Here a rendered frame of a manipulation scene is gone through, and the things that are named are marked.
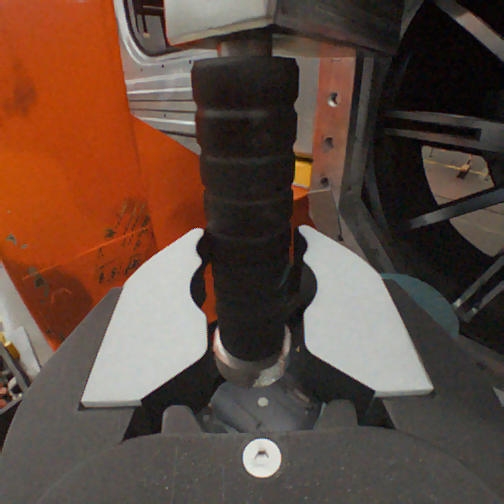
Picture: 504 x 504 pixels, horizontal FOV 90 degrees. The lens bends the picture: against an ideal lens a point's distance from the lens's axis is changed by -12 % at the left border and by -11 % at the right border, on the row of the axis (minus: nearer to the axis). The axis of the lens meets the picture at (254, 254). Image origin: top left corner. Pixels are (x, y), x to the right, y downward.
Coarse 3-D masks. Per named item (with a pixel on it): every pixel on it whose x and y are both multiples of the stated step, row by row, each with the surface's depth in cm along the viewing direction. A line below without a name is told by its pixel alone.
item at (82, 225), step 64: (0, 0) 16; (64, 0) 19; (0, 64) 18; (64, 64) 21; (0, 128) 19; (64, 128) 23; (128, 128) 27; (0, 192) 21; (64, 192) 25; (128, 192) 30; (0, 256) 23; (64, 256) 27; (128, 256) 32; (64, 320) 29
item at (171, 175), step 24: (144, 144) 31; (168, 144) 34; (144, 168) 32; (168, 168) 35; (192, 168) 37; (168, 192) 36; (192, 192) 39; (168, 216) 38; (192, 216) 40; (168, 240) 39
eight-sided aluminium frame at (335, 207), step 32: (320, 64) 26; (352, 64) 24; (320, 96) 28; (352, 96) 26; (320, 128) 29; (352, 128) 28; (320, 160) 31; (352, 160) 33; (320, 192) 32; (352, 192) 34; (320, 224) 34; (352, 224) 33; (384, 256) 35; (480, 352) 31
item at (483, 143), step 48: (432, 0) 25; (480, 0) 30; (432, 48) 34; (384, 96) 32; (384, 144) 37; (480, 144) 28; (384, 192) 38; (480, 192) 30; (432, 240) 44; (480, 288) 40; (480, 336) 34
